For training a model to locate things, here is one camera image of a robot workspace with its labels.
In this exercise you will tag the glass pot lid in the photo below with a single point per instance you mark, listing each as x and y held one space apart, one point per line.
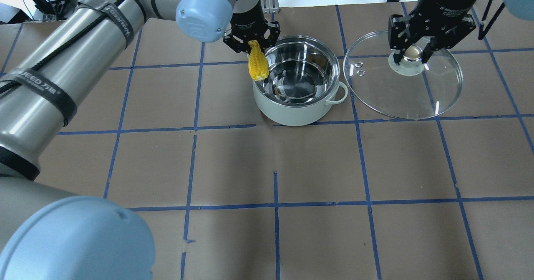
409 89

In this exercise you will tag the yellow corn cob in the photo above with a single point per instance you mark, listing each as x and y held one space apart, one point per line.
258 66

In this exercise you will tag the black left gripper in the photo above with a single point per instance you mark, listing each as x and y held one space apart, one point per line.
250 18

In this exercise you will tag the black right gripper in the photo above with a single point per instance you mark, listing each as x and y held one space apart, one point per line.
441 1

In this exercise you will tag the pale green steel pot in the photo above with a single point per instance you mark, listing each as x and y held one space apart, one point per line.
303 83

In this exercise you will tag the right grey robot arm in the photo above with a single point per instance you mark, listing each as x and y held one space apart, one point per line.
522 9

